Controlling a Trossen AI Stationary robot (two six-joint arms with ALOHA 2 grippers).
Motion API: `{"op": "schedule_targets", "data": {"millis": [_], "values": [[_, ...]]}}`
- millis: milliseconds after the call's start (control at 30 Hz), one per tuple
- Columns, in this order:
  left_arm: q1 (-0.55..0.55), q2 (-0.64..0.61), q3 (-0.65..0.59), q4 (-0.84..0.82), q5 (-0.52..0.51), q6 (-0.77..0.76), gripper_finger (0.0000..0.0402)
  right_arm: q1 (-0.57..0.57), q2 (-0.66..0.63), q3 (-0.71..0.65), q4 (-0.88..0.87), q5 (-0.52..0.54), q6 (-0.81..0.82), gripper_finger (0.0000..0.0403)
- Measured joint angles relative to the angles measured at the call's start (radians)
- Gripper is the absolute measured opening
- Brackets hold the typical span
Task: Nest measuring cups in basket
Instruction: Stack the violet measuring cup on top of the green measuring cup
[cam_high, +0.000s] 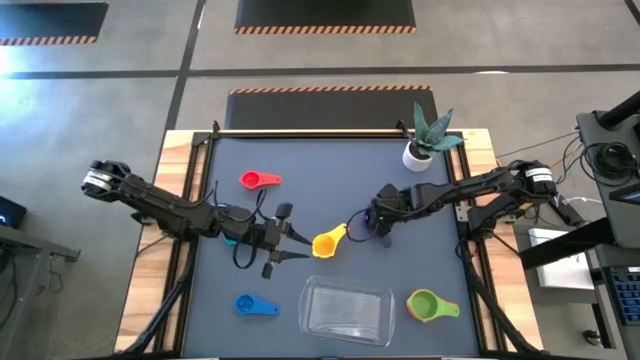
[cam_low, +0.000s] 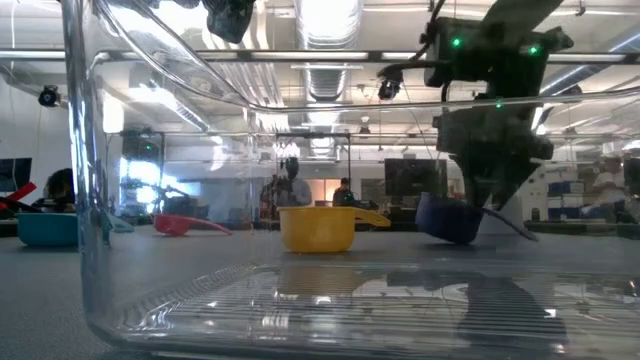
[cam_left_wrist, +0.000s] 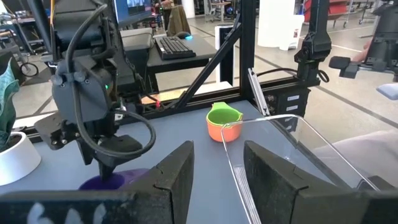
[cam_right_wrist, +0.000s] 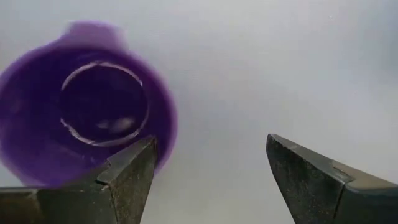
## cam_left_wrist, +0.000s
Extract green striped succulent plant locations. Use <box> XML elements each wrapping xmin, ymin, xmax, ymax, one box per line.
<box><xmin>0</xmin><ymin>57</ymin><xmax>21</xmax><ymax>152</ymax></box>

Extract white pedestal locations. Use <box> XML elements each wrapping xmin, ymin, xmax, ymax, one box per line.
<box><xmin>257</xmin><ymin>0</ymin><xmax>305</xmax><ymax>51</ymax></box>

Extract black computer mouse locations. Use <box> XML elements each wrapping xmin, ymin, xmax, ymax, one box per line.
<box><xmin>175</xmin><ymin>30</ymin><xmax>193</xmax><ymax>41</ymax></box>

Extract green measuring cup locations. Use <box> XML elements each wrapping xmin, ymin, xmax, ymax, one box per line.
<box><xmin>206</xmin><ymin>101</ymin><xmax>244</xmax><ymax>128</ymax></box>

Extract brown jacket on chair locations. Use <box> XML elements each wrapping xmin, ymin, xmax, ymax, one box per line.
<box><xmin>167</xmin><ymin>4</ymin><xmax>192</xmax><ymax>37</ymax></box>

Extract dark grey computer desk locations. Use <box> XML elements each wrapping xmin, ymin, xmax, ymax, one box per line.
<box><xmin>146</xmin><ymin>33</ymin><xmax>218</xmax><ymax>94</ymax></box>

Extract person's hand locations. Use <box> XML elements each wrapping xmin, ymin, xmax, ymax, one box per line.
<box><xmin>352</xmin><ymin>39</ymin><xmax>373</xmax><ymax>63</ymax></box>

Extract black computer keyboard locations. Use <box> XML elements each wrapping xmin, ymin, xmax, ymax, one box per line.
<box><xmin>154</xmin><ymin>36</ymin><xmax>197</xmax><ymax>61</ymax></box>

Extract silver metal bracket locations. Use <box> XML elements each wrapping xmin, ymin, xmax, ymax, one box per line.
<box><xmin>247</xmin><ymin>67</ymin><xmax>271</xmax><ymax>117</ymax></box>

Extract black leader arm cable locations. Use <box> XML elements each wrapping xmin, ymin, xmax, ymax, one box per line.
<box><xmin>256</xmin><ymin>67</ymin><xmax>330</xmax><ymax>83</ymax></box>

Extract black labelled control box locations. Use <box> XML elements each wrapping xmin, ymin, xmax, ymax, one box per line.
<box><xmin>266</xmin><ymin>86</ymin><xmax>312</xmax><ymax>133</ymax></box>

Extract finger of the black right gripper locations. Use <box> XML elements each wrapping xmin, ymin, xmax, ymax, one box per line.
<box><xmin>76</xmin><ymin>136</ymin><xmax>96</xmax><ymax>166</ymax></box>
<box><xmin>98</xmin><ymin>157</ymin><xmax>118</xmax><ymax>182</ymax></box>

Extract colourful measuring cups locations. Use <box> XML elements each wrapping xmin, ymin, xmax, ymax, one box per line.
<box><xmin>205</xmin><ymin>116</ymin><xmax>244</xmax><ymax>143</ymax></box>

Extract computer monitor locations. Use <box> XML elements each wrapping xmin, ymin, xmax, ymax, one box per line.
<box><xmin>113</xmin><ymin>0</ymin><xmax>154</xmax><ymax>28</ymax></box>

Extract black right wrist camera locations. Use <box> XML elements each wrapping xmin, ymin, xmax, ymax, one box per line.
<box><xmin>98</xmin><ymin>134</ymin><xmax>144</xmax><ymax>162</ymax></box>

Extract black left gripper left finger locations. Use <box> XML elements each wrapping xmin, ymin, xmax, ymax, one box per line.
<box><xmin>0</xmin><ymin>140</ymin><xmax>195</xmax><ymax>224</ymax></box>

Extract white round plant pot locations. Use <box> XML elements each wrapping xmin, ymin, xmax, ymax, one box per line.
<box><xmin>0</xmin><ymin>131</ymin><xmax>42</xmax><ymax>187</ymax></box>

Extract pale blue padded rest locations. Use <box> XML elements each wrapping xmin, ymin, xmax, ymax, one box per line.
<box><xmin>376</xmin><ymin>82</ymin><xmax>398</xmax><ymax>101</ymax></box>

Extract purple measuring cup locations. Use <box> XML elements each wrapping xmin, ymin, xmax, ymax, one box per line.
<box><xmin>78</xmin><ymin>168</ymin><xmax>150</xmax><ymax>191</ymax></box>

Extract person's leg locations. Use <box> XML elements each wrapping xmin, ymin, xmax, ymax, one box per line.
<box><xmin>310</xmin><ymin>129</ymin><xmax>398</xmax><ymax>189</ymax></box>

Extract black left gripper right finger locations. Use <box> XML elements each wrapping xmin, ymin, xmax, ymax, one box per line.
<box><xmin>243</xmin><ymin>139</ymin><xmax>398</xmax><ymax>224</ymax></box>

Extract white computer tower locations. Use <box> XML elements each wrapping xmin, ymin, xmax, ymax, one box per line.
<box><xmin>214</xmin><ymin>24</ymin><xmax>234</xmax><ymax>85</ymax></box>

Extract clear plastic basket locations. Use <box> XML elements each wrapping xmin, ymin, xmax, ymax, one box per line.
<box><xmin>221</xmin><ymin>113</ymin><xmax>381</xmax><ymax>224</ymax></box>

